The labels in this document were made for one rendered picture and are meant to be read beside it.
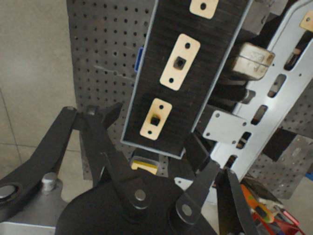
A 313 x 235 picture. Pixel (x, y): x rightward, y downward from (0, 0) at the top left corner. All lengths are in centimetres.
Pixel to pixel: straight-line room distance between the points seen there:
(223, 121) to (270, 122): 26
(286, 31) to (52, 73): 184
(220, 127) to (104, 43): 67
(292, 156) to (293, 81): 26
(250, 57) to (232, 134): 19
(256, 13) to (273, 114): 32
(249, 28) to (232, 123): 21
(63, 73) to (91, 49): 101
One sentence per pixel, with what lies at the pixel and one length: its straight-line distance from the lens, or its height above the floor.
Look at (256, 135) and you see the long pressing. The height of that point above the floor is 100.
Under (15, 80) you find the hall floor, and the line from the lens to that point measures 215.
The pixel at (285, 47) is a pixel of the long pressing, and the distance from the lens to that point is 54.
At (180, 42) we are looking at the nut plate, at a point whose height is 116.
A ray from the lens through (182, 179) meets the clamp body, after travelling 47.
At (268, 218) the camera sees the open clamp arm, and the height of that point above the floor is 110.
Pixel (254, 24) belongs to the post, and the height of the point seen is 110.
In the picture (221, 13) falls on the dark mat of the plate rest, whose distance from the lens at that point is 26.
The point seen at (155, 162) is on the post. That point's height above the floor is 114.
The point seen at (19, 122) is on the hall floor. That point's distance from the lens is 232.
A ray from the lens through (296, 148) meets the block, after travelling 64.
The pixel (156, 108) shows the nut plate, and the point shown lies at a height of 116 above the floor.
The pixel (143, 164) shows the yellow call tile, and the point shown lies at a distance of 30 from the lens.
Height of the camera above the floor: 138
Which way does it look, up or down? 72 degrees down
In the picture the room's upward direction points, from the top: 178 degrees counter-clockwise
